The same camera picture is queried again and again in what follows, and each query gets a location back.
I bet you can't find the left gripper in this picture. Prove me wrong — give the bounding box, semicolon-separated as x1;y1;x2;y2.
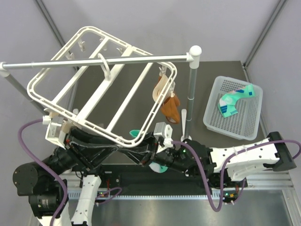
45;123;118;179

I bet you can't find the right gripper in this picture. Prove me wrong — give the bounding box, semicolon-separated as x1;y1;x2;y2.
118;133;190;174

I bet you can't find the teal sock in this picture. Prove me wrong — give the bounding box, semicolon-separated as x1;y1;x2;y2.
129;129;168;173
218;84;255;118

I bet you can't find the orange brown sock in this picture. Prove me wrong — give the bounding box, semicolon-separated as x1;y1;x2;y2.
161;95;180;124

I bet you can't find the white square clip hanger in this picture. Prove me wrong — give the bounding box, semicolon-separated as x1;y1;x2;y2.
27;26;182;148

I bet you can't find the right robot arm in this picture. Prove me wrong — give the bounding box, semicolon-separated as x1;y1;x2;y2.
118;132;296;187

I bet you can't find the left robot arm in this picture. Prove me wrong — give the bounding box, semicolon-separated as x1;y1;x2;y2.
13;128;119;226

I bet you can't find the beige sock left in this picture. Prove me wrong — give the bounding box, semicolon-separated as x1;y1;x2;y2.
49;111;75;133

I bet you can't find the beige sock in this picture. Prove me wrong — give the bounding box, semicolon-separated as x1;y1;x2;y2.
152;73;168;102
49;111;75;133

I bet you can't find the dark grey table mat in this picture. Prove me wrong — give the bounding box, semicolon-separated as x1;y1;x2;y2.
56;60;280;170

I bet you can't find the silver white drying rack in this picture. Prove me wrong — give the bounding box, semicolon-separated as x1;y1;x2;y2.
0;45;203;177

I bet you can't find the beige sock right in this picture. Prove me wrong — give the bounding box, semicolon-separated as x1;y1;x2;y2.
152;73;168;102

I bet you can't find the white perforated plastic basket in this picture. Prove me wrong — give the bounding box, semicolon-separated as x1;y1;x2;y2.
203;76;263;140

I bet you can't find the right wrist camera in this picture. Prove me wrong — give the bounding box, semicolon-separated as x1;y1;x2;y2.
153;122;173;150

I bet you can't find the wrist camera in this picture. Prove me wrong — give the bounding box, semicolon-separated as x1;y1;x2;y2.
42;115;63;147
153;122;173;150

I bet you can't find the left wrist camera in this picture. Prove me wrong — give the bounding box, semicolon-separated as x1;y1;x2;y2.
42;115;63;147

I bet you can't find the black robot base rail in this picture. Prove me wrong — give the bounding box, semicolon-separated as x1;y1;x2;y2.
70;164;250;196

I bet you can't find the white slotted cable duct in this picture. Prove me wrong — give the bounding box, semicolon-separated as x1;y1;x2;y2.
65;189;224;201

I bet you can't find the short purple cable loop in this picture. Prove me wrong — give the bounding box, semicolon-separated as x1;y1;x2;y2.
94;187;123;203

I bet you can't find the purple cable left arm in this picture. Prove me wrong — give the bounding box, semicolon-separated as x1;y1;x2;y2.
18;119;69;226

